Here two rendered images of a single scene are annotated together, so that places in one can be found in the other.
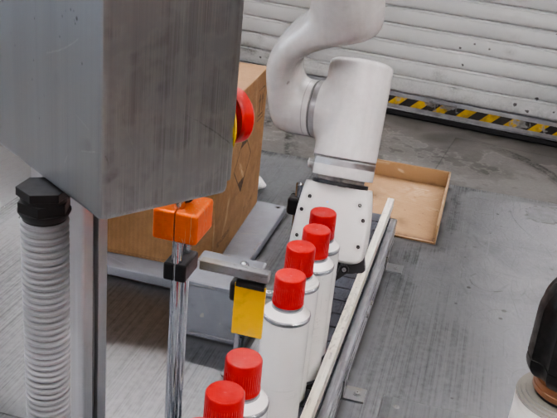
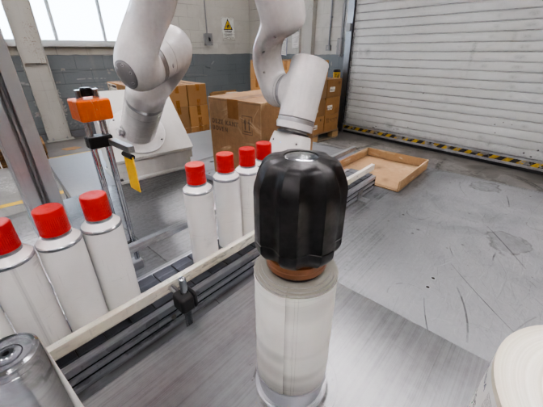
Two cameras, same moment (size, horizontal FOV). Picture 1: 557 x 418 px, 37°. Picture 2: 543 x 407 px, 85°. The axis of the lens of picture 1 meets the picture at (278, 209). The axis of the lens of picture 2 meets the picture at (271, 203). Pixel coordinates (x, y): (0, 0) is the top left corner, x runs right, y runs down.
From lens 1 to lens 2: 0.61 m
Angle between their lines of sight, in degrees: 26
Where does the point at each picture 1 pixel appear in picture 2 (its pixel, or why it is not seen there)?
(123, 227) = not seen: hidden behind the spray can
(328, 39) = (266, 32)
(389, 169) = (394, 157)
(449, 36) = (489, 118)
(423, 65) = (473, 132)
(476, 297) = (404, 220)
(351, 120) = (293, 91)
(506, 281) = (431, 215)
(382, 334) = not seen: hidden behind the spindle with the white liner
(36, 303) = not seen: outside the picture
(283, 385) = (195, 231)
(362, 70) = (301, 60)
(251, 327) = (135, 184)
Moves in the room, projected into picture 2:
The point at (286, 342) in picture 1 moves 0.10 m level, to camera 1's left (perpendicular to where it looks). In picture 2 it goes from (190, 205) to (149, 193)
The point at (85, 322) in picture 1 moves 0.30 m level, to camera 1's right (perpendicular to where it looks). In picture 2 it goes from (11, 158) to (163, 207)
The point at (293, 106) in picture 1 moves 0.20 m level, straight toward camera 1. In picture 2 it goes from (269, 87) to (214, 98)
